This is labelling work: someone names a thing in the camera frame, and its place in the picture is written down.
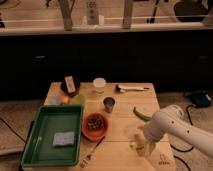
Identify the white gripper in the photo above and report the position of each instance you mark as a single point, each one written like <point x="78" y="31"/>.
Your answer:
<point x="146" y="144"/>

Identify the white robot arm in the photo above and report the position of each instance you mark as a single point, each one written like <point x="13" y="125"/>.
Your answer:
<point x="168" y="120"/>

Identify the orange bowl with beans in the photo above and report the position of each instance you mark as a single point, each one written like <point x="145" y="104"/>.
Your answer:
<point x="95" y="126"/>

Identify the green chili pepper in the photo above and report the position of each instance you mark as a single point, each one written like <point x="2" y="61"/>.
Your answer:
<point x="141" y="116"/>

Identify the dark round box with card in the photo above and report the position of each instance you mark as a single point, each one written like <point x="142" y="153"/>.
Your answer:
<point x="70" y="85"/>

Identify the fork with dark handle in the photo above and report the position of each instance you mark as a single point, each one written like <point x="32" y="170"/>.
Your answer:
<point x="88" y="157"/>

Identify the white brush with black head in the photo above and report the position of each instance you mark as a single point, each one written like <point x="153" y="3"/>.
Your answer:
<point x="122" y="88"/>

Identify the blue sponge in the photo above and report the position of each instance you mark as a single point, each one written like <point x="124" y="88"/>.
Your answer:
<point x="63" y="138"/>

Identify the green plastic tray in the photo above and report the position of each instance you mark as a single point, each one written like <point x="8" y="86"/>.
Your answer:
<point x="40" y="150"/>

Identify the white plastic cup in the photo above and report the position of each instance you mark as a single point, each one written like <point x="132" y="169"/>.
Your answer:
<point x="99" y="84"/>

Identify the metal cup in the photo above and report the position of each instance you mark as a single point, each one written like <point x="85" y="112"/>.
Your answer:
<point x="109" y="103"/>

